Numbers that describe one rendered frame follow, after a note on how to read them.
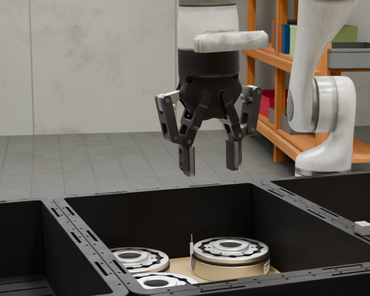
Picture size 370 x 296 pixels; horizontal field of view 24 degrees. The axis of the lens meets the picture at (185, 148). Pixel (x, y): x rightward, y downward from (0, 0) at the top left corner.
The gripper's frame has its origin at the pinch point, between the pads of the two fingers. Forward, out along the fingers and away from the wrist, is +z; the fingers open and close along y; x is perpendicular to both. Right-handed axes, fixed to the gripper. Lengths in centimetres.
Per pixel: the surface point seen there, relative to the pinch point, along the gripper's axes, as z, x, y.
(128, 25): 22, -577, -208
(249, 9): 10, -516, -290
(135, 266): 12.5, -1.1, 10.2
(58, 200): 5.6, -11.5, 16.6
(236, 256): 13.0, 0.6, -3.2
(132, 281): 5.2, 21.8, 19.1
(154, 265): 12.6, -0.7, 7.8
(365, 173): 7.2, -8.8, -30.1
